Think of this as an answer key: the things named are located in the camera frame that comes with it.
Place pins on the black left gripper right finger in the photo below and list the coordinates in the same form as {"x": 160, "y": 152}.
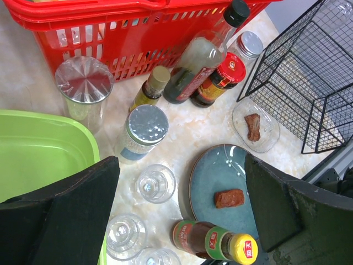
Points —
{"x": 297, "y": 222}

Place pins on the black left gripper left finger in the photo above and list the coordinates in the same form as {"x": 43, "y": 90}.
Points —
{"x": 61, "y": 223}

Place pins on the yellow cap sauce bottle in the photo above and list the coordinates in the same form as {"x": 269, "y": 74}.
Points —
{"x": 209, "y": 241}

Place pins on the red lid sauce jar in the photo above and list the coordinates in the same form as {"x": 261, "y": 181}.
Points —
{"x": 226, "y": 76}

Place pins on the dark vinegar bottle black cap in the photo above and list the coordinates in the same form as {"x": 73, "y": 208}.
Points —
{"x": 204, "y": 54}

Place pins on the small clear glass cup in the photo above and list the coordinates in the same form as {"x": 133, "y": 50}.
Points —
{"x": 157, "y": 256}
{"x": 126, "y": 237}
{"x": 156, "y": 184}

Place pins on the brown meat piece on plate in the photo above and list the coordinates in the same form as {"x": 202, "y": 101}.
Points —
{"x": 229, "y": 198}

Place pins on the lime green plastic tray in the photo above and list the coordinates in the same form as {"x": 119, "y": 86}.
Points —
{"x": 40, "y": 149}

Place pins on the blue ceramic plate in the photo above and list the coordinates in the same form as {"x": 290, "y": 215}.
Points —
{"x": 221, "y": 168}

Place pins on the clear glass oval dish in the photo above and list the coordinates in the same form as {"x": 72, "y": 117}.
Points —
{"x": 269, "y": 127}

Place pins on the brown rib bone piece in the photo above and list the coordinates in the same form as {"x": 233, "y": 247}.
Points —
{"x": 253, "y": 123}

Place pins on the silver lid jar blue label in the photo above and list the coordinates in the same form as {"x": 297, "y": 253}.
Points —
{"x": 145, "y": 127}

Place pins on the tall clear jar foil lid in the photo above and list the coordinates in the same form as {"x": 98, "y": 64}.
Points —
{"x": 84, "y": 84}

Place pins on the small beige cap bottle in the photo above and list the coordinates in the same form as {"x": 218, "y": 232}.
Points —
{"x": 152, "y": 89}

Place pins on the silver lid jar right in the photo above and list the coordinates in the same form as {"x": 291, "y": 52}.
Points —
{"x": 247, "y": 47}

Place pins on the red plastic shopping basket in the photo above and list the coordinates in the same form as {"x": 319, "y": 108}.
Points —
{"x": 130, "y": 37}

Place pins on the black wire rack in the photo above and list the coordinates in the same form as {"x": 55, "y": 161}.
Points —
{"x": 303, "y": 78}

